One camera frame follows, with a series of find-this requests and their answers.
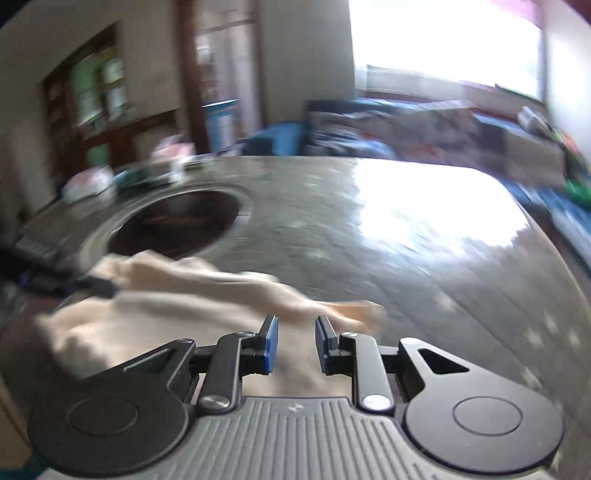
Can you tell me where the cream sweater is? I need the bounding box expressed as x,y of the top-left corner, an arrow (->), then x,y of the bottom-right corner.
35,251 -> 387,397

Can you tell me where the plastic bag with tissues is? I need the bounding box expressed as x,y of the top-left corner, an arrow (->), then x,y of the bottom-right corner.
61,166 -> 113,204

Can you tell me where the quilted grey star table cover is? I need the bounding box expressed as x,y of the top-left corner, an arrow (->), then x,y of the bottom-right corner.
24,157 -> 590,479

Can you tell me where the black round induction cooktop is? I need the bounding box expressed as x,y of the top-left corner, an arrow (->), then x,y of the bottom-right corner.
107,190 -> 240,259

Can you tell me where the dark wooden display cabinet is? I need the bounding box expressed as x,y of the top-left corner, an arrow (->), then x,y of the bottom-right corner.
42,24 -> 178,178

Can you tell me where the pink tissue pack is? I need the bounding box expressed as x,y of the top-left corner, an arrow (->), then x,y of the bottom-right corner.
150,134 -> 195,164

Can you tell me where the blue white cabinet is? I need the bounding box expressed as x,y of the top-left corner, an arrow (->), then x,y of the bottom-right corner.
204,98 -> 240,154

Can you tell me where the blue sofa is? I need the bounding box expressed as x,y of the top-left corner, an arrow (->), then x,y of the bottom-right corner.
242,98 -> 590,259

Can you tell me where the green bowl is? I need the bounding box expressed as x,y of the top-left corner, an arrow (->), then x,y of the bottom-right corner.
566,179 -> 591,209

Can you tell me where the window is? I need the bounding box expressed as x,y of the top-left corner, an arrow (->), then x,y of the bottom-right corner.
349,1 -> 544,101

